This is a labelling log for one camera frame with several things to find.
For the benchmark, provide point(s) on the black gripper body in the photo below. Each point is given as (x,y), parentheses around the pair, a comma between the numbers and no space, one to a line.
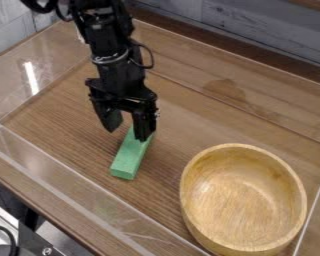
(120,85)

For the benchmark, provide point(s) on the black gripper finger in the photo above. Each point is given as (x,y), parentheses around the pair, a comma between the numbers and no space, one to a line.
(144,125)
(108,114)

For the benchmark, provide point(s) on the green rectangular block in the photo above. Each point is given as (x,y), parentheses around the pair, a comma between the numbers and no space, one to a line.
(129,156)

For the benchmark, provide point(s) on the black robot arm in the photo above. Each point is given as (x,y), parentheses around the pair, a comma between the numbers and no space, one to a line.
(105,27)

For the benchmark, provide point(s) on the brown wooden bowl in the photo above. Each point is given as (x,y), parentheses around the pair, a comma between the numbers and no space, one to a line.
(243,200)

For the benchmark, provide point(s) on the clear acrylic tray wall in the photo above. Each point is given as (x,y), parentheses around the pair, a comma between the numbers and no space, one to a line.
(224,93)

